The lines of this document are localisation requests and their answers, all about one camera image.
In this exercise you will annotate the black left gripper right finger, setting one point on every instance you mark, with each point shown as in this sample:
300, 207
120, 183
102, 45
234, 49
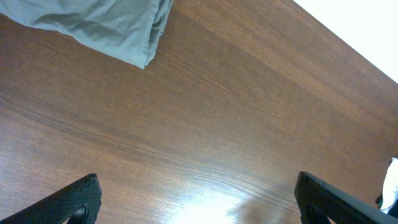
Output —
320, 202

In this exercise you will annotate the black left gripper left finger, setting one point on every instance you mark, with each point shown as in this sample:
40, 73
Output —
78, 202

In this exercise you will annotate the khaki green shorts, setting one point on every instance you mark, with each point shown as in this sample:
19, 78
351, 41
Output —
128, 30

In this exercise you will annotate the white crumpled garment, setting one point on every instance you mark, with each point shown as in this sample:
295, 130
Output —
389, 190

